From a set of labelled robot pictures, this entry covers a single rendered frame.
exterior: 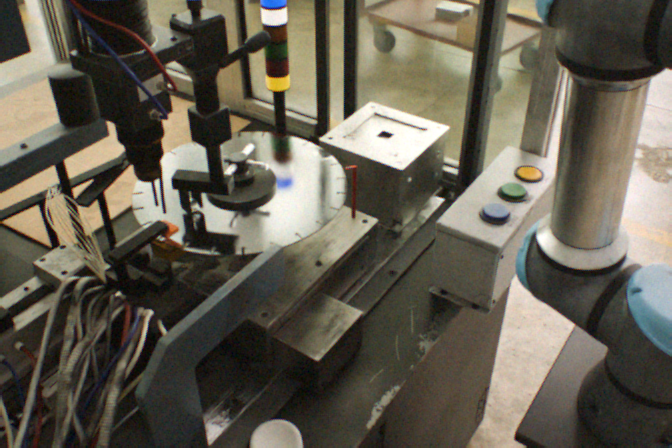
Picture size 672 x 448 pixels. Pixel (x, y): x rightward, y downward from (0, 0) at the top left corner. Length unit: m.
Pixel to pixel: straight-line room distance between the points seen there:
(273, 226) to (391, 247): 0.32
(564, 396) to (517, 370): 1.02
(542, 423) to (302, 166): 0.52
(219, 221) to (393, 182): 0.36
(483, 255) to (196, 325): 0.48
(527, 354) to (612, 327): 1.21
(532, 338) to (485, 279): 1.09
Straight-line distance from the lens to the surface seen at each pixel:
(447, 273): 1.13
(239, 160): 1.03
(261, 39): 0.88
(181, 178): 0.99
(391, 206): 1.25
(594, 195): 0.86
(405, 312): 1.14
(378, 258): 1.22
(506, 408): 2.00
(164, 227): 0.96
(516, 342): 2.16
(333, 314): 1.03
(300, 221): 0.99
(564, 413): 1.06
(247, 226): 0.99
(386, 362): 1.07
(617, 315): 0.93
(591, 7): 0.71
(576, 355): 1.13
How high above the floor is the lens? 1.56
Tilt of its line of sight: 36 degrees down
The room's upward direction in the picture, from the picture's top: straight up
